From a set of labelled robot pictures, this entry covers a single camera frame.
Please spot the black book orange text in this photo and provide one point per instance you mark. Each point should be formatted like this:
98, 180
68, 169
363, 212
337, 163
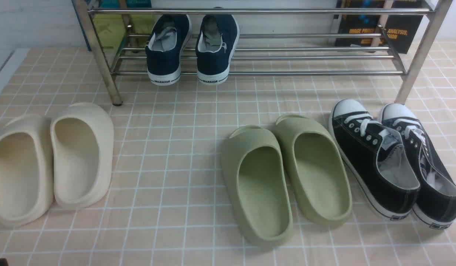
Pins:
401, 30

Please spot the beige foam slipper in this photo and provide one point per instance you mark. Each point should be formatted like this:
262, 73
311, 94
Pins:
26, 170
82, 141

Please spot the right navy canvas sneaker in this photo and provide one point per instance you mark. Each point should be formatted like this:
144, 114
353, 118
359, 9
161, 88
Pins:
216, 44

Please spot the black canvas sneaker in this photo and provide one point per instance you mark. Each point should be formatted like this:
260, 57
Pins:
436, 202
376, 156

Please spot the right beige foam slipper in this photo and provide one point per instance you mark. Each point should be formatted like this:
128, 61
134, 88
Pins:
82, 141

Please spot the left green foam slipper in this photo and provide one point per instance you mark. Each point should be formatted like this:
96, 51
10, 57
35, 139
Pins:
252, 167

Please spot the yellow-green box behind rack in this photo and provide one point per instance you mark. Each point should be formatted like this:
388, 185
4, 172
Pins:
110, 28

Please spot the right green foam slipper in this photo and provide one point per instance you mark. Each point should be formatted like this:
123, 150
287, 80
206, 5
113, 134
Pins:
315, 169

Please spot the green foam slipper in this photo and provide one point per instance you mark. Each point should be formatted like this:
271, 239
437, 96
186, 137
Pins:
315, 169
252, 167

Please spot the stainless steel shoe rack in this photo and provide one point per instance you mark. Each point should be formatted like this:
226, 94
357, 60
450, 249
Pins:
436, 14

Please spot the navy canvas sneaker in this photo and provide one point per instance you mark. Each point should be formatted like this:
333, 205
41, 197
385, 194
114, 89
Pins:
164, 48
216, 44

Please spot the left navy canvas sneaker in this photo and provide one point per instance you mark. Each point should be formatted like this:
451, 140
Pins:
164, 48

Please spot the left beige foam slipper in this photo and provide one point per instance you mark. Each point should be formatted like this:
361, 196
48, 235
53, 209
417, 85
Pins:
26, 170

